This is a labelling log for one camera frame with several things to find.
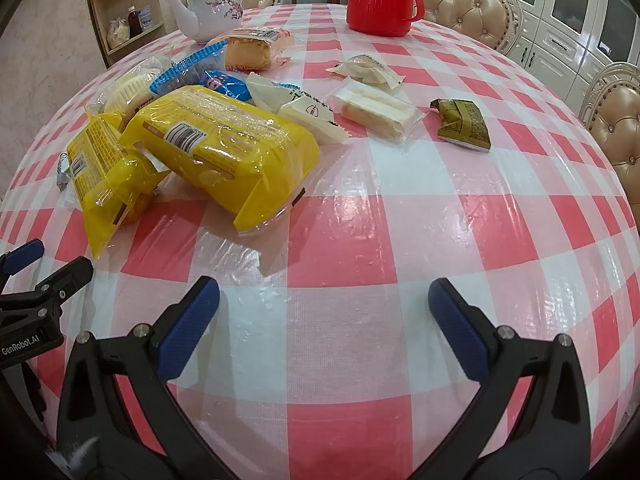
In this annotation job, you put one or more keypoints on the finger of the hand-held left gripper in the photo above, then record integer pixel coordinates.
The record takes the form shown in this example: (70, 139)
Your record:
(22, 252)
(65, 275)

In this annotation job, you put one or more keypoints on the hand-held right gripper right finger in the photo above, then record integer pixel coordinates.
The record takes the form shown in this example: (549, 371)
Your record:
(460, 330)

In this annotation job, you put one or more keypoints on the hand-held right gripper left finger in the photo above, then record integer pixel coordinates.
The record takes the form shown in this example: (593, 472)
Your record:
(192, 325)

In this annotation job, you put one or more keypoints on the small silver snack packet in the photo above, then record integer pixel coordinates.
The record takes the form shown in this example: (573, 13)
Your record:
(64, 172)

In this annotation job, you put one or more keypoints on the small yellow snack package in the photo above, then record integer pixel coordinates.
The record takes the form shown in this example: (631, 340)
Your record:
(100, 175)

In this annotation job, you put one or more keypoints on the large yellow bread package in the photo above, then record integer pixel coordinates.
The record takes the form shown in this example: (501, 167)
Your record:
(225, 145)

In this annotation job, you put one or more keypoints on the round cake clear packet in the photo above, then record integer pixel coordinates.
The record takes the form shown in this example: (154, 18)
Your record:
(127, 90)

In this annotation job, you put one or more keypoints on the olive green snack packet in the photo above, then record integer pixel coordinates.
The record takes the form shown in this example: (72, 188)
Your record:
(462, 125)

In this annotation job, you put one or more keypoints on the clear sandwich cake packet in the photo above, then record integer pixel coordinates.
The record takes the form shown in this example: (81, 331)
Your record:
(372, 110)

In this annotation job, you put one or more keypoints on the white paper snack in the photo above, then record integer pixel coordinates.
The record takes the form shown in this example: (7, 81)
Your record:
(310, 115)

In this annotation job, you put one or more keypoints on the blue white snack packet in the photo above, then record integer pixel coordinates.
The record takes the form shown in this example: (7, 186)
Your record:
(225, 85)

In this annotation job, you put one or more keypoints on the beige pastry packet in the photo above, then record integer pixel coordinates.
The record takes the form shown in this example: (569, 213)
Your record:
(365, 70)

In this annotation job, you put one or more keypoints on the snack packets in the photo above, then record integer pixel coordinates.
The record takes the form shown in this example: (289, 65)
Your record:
(250, 50)

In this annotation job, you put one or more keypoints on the pink checked tablecloth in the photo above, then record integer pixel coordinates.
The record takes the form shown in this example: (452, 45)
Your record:
(380, 220)

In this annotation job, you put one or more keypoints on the wooden corner shelf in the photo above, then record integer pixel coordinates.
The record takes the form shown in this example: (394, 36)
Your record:
(120, 51)

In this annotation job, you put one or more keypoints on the pale powder bag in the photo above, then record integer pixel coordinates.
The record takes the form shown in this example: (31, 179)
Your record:
(118, 34)

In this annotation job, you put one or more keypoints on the brown glass bottle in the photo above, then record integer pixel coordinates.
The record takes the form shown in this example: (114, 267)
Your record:
(135, 25)

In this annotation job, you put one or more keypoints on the small blue box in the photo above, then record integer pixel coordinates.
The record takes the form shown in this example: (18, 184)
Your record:
(145, 19)

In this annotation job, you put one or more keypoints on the white floral teapot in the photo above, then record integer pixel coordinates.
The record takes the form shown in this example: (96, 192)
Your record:
(210, 10)

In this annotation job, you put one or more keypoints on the white glass-front cabinets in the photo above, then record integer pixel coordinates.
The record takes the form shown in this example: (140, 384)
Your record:
(565, 35)

